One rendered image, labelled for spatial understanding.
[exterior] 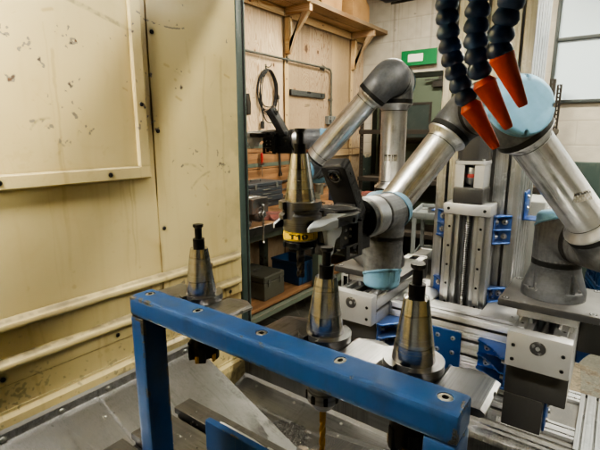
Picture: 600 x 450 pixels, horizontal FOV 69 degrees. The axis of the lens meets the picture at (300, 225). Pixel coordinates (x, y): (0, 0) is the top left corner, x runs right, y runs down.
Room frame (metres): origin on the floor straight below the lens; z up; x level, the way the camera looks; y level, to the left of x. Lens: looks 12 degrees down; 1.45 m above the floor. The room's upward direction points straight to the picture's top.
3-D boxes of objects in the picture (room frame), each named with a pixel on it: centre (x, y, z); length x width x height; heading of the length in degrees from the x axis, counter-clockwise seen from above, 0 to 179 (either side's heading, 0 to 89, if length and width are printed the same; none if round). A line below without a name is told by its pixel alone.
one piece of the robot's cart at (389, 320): (1.23, -0.29, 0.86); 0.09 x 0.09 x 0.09; 54
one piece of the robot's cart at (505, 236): (1.34, -0.53, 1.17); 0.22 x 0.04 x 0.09; 54
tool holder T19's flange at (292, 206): (0.63, 0.00, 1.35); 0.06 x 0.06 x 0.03
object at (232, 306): (0.59, 0.10, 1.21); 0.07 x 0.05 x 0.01; 143
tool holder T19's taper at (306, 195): (0.63, 0.00, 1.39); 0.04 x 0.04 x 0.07
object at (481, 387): (0.39, -0.16, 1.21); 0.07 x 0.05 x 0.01; 143
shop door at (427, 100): (5.06, -1.30, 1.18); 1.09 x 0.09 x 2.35; 54
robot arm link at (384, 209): (0.80, -0.12, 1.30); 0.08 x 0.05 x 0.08; 53
